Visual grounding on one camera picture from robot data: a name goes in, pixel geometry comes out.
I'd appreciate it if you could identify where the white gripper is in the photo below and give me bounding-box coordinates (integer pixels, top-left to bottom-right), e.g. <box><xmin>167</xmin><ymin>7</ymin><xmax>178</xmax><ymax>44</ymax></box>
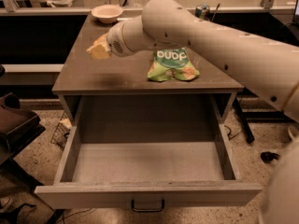
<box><xmin>87</xmin><ymin>20</ymin><xmax>137</xmax><ymax>60</ymax></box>

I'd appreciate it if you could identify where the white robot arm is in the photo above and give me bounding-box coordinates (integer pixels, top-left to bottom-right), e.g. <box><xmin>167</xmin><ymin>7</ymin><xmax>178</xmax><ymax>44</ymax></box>
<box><xmin>88</xmin><ymin>0</ymin><xmax>299</xmax><ymax>224</ymax></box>

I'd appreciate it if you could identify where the grey cabinet counter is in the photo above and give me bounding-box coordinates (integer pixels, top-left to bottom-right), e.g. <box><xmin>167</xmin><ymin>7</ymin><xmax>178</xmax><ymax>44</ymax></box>
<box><xmin>53</xmin><ymin>16</ymin><xmax>243</xmax><ymax>117</ymax></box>

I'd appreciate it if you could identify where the open grey top drawer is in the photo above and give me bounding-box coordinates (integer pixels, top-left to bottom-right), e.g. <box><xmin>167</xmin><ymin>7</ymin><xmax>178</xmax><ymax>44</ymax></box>
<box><xmin>36</xmin><ymin>94</ymin><xmax>261</xmax><ymax>209</ymax></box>

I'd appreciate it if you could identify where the white bowl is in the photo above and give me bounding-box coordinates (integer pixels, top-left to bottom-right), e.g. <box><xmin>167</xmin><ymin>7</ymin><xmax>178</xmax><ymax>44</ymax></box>
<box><xmin>92</xmin><ymin>5</ymin><xmax>123</xmax><ymax>24</ymax></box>

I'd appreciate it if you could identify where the green chip bag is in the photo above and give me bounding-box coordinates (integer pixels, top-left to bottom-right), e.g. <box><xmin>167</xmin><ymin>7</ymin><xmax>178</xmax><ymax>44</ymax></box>
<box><xmin>148</xmin><ymin>48</ymin><xmax>199</xmax><ymax>82</ymax></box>

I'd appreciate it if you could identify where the energy drink can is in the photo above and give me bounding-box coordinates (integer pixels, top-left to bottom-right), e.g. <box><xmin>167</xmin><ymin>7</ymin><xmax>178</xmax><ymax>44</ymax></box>
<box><xmin>195</xmin><ymin>5</ymin><xmax>210</xmax><ymax>21</ymax></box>

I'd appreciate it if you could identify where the dark brown chair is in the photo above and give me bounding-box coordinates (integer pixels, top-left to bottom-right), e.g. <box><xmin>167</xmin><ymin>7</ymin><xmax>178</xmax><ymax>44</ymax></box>
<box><xmin>0</xmin><ymin>93</ymin><xmax>45</xmax><ymax>164</ymax></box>

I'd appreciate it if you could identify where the black floor stand leg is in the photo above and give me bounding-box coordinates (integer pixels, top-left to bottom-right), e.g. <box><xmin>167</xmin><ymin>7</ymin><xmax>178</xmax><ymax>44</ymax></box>
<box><xmin>233</xmin><ymin>99</ymin><xmax>255</xmax><ymax>144</ymax></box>

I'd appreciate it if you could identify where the black caster leg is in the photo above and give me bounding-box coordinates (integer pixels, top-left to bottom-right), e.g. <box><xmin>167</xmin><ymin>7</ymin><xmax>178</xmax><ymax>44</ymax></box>
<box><xmin>260</xmin><ymin>151</ymin><xmax>280</xmax><ymax>163</ymax></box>

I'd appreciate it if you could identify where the wire mesh basket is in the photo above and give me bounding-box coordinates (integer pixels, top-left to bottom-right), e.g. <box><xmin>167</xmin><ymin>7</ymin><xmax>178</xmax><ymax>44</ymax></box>
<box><xmin>50</xmin><ymin>112</ymin><xmax>72</xmax><ymax>150</ymax></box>

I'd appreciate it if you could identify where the black drawer handle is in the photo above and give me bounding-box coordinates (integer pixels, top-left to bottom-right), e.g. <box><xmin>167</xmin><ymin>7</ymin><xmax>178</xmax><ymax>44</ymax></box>
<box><xmin>131</xmin><ymin>200</ymin><xmax>165</xmax><ymax>213</ymax></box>

